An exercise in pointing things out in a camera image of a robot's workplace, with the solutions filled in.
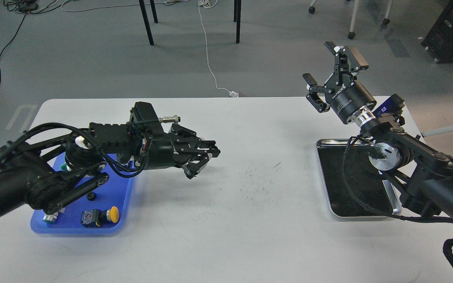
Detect white cable on floor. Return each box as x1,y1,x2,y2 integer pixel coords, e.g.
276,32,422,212
61,0,239,98

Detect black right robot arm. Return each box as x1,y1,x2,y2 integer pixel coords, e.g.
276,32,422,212
302,41,453,268

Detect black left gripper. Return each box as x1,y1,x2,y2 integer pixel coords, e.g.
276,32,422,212
140,124,221,179

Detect small black gear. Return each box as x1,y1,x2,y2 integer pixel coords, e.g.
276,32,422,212
86,191,97,201

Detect black table legs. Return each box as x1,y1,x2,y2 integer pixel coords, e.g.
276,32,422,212
138,0,243,46

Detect green push button switch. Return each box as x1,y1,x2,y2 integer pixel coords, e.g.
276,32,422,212
61,155,75,171

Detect white rolling chair base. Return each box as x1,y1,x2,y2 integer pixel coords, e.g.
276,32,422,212
308,0,394,40

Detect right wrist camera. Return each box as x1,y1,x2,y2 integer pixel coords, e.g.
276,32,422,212
373,94,405,126

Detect yellow push button switch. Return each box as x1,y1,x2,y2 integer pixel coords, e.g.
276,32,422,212
80,206,120,228

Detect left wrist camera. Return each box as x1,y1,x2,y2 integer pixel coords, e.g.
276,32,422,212
127,102,181,136

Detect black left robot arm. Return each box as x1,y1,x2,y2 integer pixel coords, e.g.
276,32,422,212
0,119,221,217

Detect blue plastic tray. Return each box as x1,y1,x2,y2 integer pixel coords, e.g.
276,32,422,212
30,165,135,235

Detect silver metal tray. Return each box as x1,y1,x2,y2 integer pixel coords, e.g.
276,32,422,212
316,139,401,221

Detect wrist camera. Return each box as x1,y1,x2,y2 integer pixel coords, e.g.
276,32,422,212
373,94,405,126
127,102,181,136

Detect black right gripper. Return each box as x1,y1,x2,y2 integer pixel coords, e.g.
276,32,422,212
302,41,376,124

